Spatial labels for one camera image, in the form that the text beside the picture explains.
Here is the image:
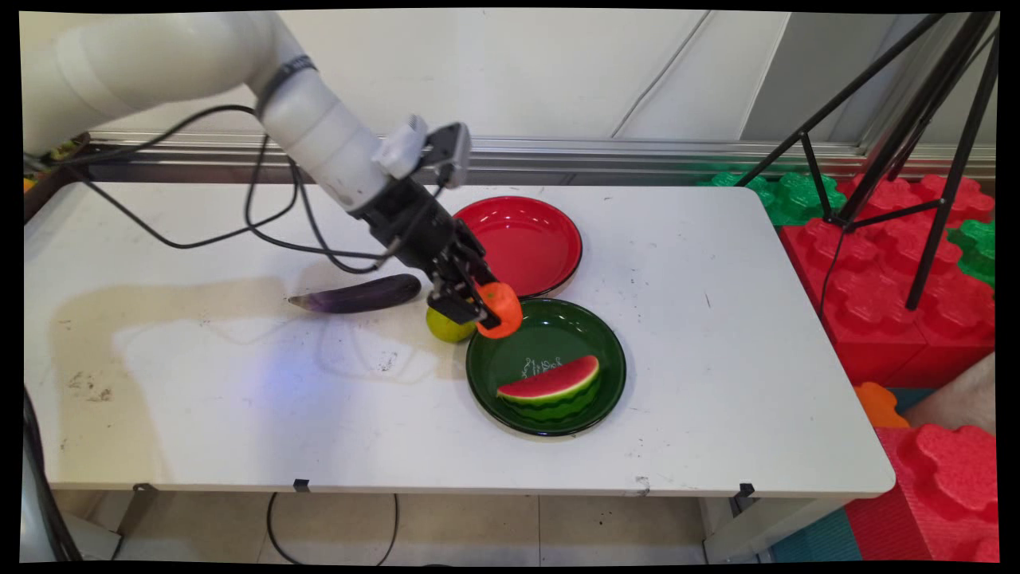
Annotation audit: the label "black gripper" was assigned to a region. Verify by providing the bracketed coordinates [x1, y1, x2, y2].
[351, 177, 504, 329]

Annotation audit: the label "toy orange fruit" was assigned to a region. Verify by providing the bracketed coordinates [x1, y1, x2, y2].
[476, 281, 524, 340]

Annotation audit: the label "yellow-green toy pear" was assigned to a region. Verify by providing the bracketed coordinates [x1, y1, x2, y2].
[426, 305, 477, 344]

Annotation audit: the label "red round plate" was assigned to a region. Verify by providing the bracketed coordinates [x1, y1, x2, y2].
[452, 195, 583, 300]

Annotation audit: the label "purple toy eggplant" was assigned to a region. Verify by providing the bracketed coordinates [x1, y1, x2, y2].
[288, 273, 422, 314]

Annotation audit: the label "dark green round plate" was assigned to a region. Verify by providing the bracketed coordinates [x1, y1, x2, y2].
[465, 297, 627, 438]

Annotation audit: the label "toy watermelon slice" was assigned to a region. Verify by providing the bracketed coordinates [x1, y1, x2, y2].
[496, 355, 602, 423]

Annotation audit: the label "green foam block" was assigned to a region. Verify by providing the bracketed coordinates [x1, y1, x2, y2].
[946, 218, 998, 289]
[698, 171, 848, 227]

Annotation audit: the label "white table leg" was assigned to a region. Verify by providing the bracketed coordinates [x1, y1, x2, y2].
[701, 494, 823, 564]

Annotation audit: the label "large red foam block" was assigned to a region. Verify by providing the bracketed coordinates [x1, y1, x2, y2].
[779, 215, 997, 389]

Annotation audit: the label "multicolour foam floor mat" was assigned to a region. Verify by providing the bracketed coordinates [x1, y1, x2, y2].
[767, 508, 864, 564]

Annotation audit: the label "orange foam block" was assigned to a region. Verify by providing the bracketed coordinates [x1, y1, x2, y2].
[853, 381, 911, 430]

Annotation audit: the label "black tripod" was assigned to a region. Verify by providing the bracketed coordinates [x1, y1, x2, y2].
[733, 12, 999, 312]

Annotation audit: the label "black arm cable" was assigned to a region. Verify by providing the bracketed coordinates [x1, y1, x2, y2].
[244, 132, 451, 276]
[28, 104, 302, 250]

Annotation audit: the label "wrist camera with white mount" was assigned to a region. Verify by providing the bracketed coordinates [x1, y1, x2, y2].
[371, 115, 473, 191]

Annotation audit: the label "aluminium frame rail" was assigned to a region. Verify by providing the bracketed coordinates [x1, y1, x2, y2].
[86, 131, 997, 182]

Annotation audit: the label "black cable under table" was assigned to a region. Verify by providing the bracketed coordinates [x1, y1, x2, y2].
[265, 492, 400, 567]

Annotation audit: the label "thick black cable bundle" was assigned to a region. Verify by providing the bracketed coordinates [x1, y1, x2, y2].
[22, 389, 84, 564]

